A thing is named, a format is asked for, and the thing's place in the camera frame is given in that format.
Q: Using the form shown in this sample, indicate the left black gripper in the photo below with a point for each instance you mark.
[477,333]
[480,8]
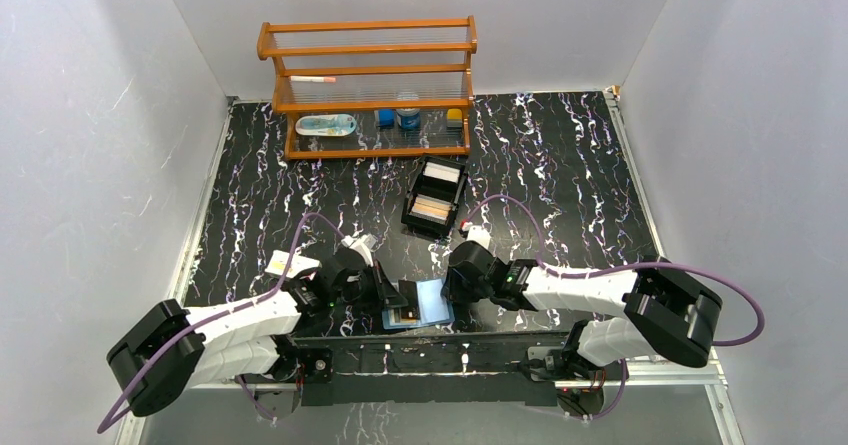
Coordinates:
[383,284]

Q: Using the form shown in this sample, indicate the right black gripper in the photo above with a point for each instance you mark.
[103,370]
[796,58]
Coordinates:
[452,290]

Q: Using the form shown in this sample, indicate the black VIP credit card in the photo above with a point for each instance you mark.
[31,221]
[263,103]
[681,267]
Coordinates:
[409,291]

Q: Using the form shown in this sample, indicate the blue card holder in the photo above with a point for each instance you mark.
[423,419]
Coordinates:
[435,309]

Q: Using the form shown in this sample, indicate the black card tray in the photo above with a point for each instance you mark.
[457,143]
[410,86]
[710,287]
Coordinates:
[438,189]

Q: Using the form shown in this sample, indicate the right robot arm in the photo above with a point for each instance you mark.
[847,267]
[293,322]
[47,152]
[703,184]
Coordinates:
[649,310]

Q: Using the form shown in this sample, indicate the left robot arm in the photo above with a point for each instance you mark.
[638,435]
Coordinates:
[172,349]

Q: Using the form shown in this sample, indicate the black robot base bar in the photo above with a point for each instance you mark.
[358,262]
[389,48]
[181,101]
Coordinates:
[520,367]

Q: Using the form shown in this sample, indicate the white card stack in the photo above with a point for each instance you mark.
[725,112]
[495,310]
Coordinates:
[442,172]

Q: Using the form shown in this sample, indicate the small white and yellow box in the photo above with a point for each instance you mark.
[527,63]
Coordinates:
[281,261]

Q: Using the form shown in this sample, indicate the yellow and grey sponge block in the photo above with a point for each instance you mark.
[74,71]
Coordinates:
[454,118]

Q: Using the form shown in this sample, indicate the blue lidded jar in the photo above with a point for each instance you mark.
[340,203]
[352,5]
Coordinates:
[408,118]

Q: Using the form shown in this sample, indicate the small blue box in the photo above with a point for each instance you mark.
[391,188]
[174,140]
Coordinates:
[385,118]

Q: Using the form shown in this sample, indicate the toothbrush blister pack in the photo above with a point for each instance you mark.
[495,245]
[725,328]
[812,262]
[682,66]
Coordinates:
[332,125]

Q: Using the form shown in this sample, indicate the white and orange tube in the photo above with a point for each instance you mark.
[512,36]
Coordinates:
[312,79]

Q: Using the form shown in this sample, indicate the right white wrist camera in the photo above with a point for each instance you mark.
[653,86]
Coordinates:
[477,234]

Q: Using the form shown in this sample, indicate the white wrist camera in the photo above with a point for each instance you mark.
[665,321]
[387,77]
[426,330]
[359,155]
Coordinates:
[477,234]
[361,243]

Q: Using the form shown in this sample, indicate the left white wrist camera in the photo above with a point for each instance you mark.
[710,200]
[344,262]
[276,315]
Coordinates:
[361,243]

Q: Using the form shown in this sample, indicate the orange wooden wire shelf rack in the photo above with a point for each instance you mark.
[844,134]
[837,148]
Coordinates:
[373,61]

